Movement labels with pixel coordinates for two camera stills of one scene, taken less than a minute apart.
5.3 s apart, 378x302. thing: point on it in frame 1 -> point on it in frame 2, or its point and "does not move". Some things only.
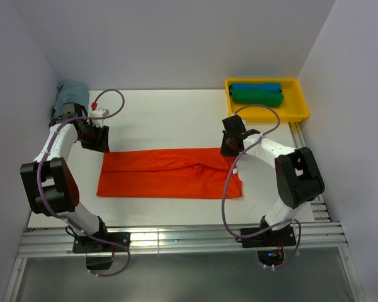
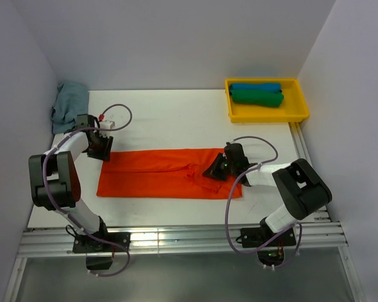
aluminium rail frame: [324, 239] does not move
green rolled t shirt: [269, 98] does not move
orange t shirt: [169, 173] does not move
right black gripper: [224, 150] -> [213, 170]
